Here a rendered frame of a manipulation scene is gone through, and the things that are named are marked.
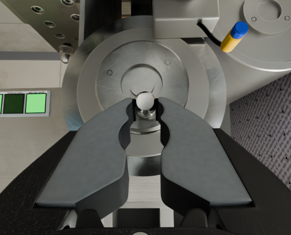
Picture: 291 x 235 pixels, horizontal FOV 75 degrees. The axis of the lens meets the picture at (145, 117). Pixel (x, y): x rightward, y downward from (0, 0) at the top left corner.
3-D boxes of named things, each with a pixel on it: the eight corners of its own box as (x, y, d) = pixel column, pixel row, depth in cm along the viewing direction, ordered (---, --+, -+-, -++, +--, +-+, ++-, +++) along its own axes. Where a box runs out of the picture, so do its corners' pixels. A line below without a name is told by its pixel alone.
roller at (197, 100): (202, 22, 17) (217, 152, 15) (171, 95, 43) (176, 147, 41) (75, 31, 17) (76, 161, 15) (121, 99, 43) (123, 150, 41)
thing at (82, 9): (88, -105, 21) (83, 52, 18) (121, 26, 44) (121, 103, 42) (84, -104, 21) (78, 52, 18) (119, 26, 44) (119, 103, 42)
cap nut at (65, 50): (70, 44, 51) (69, 60, 50) (75, 51, 54) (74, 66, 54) (56, 44, 51) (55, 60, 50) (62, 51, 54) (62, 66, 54)
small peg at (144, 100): (139, 86, 12) (160, 95, 12) (142, 97, 15) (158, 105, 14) (130, 107, 12) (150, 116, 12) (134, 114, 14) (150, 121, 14)
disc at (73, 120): (216, 8, 18) (237, 171, 16) (215, 12, 18) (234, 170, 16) (60, 20, 18) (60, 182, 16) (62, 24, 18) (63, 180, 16)
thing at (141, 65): (179, 31, 15) (198, 121, 14) (176, 44, 17) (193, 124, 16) (88, 47, 15) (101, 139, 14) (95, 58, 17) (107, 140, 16)
